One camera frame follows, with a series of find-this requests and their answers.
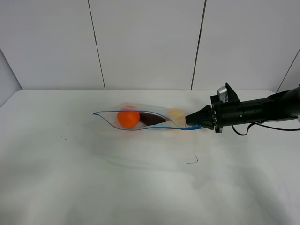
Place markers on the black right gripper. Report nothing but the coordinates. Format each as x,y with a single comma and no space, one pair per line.
219,114

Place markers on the clear zip bag blue zipper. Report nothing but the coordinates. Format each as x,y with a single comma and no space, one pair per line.
110,116

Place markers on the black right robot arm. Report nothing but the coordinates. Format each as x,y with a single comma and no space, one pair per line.
281,106

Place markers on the purple eggplant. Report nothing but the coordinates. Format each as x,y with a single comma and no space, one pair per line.
150,119

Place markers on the orange fruit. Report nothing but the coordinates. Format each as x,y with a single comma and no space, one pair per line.
128,119

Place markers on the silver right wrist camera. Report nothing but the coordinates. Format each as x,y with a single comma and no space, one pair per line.
222,93

